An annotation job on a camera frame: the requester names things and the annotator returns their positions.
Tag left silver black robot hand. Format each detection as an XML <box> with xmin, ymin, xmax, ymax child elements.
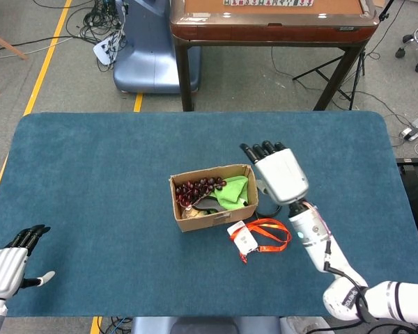
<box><xmin>0</xmin><ymin>224</ymin><xmax>56</xmax><ymax>300</ymax></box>

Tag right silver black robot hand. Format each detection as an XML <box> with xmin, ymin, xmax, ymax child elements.
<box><xmin>239</xmin><ymin>140</ymin><xmax>310</xmax><ymax>205</ymax></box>

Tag black cable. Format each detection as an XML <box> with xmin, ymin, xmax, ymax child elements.
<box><xmin>256</xmin><ymin>205</ymin><xmax>282</xmax><ymax>218</ymax></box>

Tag white badge with orange lanyard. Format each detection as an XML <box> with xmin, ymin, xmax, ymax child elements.
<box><xmin>226</xmin><ymin>218</ymin><xmax>293</xmax><ymax>264</ymax></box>

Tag dark red grape bunch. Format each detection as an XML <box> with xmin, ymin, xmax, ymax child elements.
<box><xmin>175</xmin><ymin>176</ymin><xmax>227</xmax><ymax>207</ymax></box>

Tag brown cardboard box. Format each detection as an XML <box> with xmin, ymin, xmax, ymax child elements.
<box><xmin>169</xmin><ymin>164</ymin><xmax>259</xmax><ymax>233</ymax></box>

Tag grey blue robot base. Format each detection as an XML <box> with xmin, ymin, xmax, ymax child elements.
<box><xmin>130</xmin><ymin>316</ymin><xmax>283</xmax><ymax>334</ymax></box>

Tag bright green cloth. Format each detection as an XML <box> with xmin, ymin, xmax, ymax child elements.
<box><xmin>214</xmin><ymin>176</ymin><xmax>249</xmax><ymax>211</ymax></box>

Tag black eye mask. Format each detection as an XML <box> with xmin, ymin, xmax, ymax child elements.
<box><xmin>194</xmin><ymin>196</ymin><xmax>221</xmax><ymax>214</ymax></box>

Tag tan round bread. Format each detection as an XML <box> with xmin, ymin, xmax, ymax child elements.
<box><xmin>180</xmin><ymin>205</ymin><xmax>206</xmax><ymax>220</ymax></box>

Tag black tripod stand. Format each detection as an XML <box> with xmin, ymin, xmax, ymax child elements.
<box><xmin>292</xmin><ymin>0</ymin><xmax>398</xmax><ymax>111</ymax></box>

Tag white power strip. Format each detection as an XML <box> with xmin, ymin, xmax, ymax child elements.
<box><xmin>93</xmin><ymin>29</ymin><xmax>126</xmax><ymax>66</ymax></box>
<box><xmin>400</xmin><ymin>116</ymin><xmax>418</xmax><ymax>142</ymax></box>

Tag brown mahjong table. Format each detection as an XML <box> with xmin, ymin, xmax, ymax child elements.
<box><xmin>169</xmin><ymin>0</ymin><xmax>380</xmax><ymax>112</ymax></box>

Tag clear plastic bag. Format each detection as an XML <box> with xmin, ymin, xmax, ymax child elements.
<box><xmin>280</xmin><ymin>316</ymin><xmax>332</xmax><ymax>334</ymax></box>

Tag blue felt table cover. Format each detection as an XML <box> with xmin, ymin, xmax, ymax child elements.
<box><xmin>0</xmin><ymin>111</ymin><xmax>418</xmax><ymax>318</ymax></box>

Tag row of face-up mahjong tiles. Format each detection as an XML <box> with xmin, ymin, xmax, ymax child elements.
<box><xmin>223</xmin><ymin>0</ymin><xmax>314</xmax><ymax>7</ymax></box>

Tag light wooden pole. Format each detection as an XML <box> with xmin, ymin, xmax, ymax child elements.
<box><xmin>0</xmin><ymin>28</ymin><xmax>29</xmax><ymax>61</ymax></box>

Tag blue grey machine pedestal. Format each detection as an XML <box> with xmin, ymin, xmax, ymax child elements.
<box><xmin>113</xmin><ymin>0</ymin><xmax>202</xmax><ymax>95</ymax></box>

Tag tangled black floor cables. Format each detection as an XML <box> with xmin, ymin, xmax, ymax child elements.
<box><xmin>65</xmin><ymin>0</ymin><xmax>126</xmax><ymax>72</ymax></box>

